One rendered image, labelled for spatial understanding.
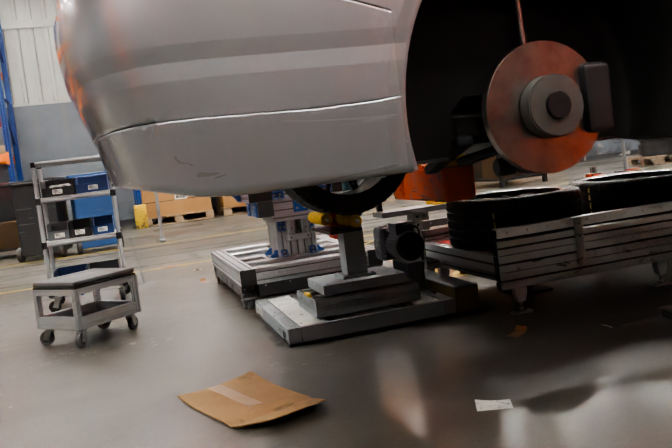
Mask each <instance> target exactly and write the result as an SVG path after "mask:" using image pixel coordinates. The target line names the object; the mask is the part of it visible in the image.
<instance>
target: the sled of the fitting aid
mask: <svg viewBox="0 0 672 448"><path fill-rule="evenodd" d="M297 295H298V303H299V306H300V307H302V308H303V309H305V310H306V311H307V312H309V313H310V314H312V315H313V316H315V317H316V318H323V317H324V318H327V317H332V316H337V315H339V314H345V313H350V312H355V311H361V310H366V309H372V308H377V307H382V306H388V305H393V304H402V303H408V302H411V301H415V300H420V299H421V295H420V286H419V283H417V282H414V281H411V279H407V277H406V282H401V283H395V284H389V285H384V286H378V287H372V288H367V289H361V290H355V291H350V292H344V293H338V294H333V295H327V296H324V295H322V294H320V293H319V292H317V291H315V290H313V289H311V288H309V289H303V290H297Z"/></svg>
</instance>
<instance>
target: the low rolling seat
mask: <svg viewBox="0 0 672 448"><path fill-rule="evenodd" d="M126 282H129V283H130V290H131V297H132V300H101V294H100V289H103V288H107V287H111V286H114V285H118V284H122V283H126ZM33 287H35V288H33V290H32V296H33V303H34V310H35V316H36V323H37V329H46V330H45V331H43V333H42V334H41V335H40V341H41V343H42V344H43V345H46V346H48V345H51V344H52V343H53V342H54V341H55V335H54V330H73V331H77V332H76V337H75V344H76V346H77V347H78V348H84V347H85V346H86V342H87V339H86V334H87V332H86V331H87V330H86V329H87V328H90V327H93V326H96V325H97V326H98V327H99V328H101V329H106V328H108V327H109V326H110V324H111V321H112V320H116V319H119V318H122V317H124V318H126V320H127V323H128V327H129V329H130V330H135V329H136V328H137V327H138V319H137V317H136V316H135V313H138V312H141V305H140V298H139V291H138V283H137V276H136V274H135V272H134V268H132V267H125V268H93V269H88V270H84V271H80V272H76V273H71V274H67V275H63V276H59V277H54V278H50V279H46V280H41V281H37V282H34V283H33ZM92 291H93V298H94V301H92V302H88V303H85V304H81V301H80V295H82V296H83V295H84V293H88V292H92ZM41 296H71V300H72V307H70V308H67V309H63V310H60V311H56V312H53V313H49V314H45V315H44V313H43V307H42V300H41ZM125 316H126V317H125Z"/></svg>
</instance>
